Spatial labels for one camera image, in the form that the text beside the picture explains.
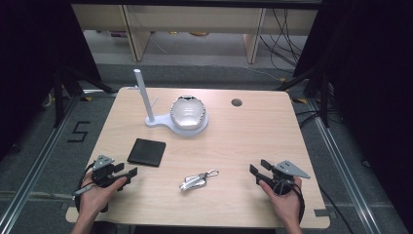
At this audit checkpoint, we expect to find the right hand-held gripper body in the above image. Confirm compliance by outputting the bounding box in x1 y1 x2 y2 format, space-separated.
255 159 312 196

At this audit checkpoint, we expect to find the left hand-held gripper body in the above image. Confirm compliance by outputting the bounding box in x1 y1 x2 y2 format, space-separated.
92 154 128 188

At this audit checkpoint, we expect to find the person's left hand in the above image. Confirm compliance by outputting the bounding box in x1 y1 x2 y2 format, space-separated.
78 175 129 219

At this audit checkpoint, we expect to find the person's right hand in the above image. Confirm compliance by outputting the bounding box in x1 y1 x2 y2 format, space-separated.
258 176 304 226

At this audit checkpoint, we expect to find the black wallet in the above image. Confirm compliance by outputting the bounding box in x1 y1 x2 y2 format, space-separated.
127 137 168 169

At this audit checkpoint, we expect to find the white stand with round tray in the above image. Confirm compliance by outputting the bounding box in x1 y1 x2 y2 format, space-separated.
128 67 210 137

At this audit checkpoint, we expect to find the silver key with carabiner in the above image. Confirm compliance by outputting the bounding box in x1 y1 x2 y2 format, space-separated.
178 168 220 192

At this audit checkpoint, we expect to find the shiny silver dish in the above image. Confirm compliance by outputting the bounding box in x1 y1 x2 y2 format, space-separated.
169 95 207 132

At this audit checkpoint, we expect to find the black metal stand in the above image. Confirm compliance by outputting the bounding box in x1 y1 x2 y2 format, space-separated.
53 64 115 129
276 64 333 129

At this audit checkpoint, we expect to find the dark curtain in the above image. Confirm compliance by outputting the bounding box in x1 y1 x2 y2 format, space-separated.
0 0 102 160
292 0 413 226

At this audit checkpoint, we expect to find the beige wooden desk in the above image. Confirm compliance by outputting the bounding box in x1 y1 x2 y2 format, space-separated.
71 3 319 65

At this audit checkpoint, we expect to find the right hand-held gripper black cable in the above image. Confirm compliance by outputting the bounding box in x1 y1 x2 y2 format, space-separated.
274 178 307 225

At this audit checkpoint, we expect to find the hand-held gripper black cable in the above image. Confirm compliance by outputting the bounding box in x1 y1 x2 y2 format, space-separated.
274 178 307 225
72 161 110 214

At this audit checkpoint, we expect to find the left hand-held gripper black cable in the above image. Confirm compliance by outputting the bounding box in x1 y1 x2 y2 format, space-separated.
72 161 110 214

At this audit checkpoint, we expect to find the black floor cable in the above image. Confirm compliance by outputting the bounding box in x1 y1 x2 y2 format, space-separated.
319 185 356 234

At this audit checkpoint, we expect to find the aluminium floor rail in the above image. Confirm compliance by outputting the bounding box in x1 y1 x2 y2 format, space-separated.
290 97 382 234
0 88 111 233

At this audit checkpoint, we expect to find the thin white cable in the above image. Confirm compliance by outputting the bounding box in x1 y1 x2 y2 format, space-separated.
207 62 284 82

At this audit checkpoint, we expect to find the bundle of black cables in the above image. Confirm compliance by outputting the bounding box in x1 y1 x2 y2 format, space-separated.
258 8 310 74

